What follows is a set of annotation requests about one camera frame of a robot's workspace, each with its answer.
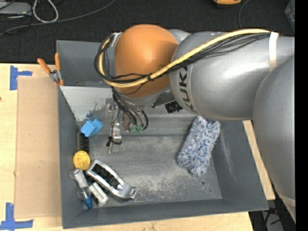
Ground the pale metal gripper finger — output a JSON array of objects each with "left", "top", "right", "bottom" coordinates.
[
  {"left": 108, "top": 142, "right": 121, "bottom": 154},
  {"left": 111, "top": 128, "right": 122, "bottom": 145}
]

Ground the blue sponge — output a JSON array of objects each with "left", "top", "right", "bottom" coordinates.
[{"left": 80, "top": 118, "right": 104, "bottom": 138}]

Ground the black ribbed brush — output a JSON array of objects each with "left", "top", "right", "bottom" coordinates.
[{"left": 77, "top": 132, "right": 90, "bottom": 154}]

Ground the yellow round cap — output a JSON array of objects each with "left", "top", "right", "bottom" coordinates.
[{"left": 72, "top": 150, "right": 91, "bottom": 171}]

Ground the grey metal bin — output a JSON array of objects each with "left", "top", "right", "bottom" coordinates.
[{"left": 55, "top": 39, "right": 270, "bottom": 229}]

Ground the clear syringe with blue tip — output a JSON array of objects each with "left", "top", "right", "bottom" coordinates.
[{"left": 69, "top": 168, "right": 93, "bottom": 210}]

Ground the blue and white fluffy duster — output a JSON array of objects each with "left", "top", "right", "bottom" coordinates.
[{"left": 176, "top": 115, "right": 221, "bottom": 178}]

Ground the brown cardboard board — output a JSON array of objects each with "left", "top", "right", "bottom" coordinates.
[{"left": 13, "top": 76, "right": 62, "bottom": 220}]

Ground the silver metal bracket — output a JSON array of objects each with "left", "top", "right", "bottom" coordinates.
[{"left": 85, "top": 159, "right": 140, "bottom": 203}]

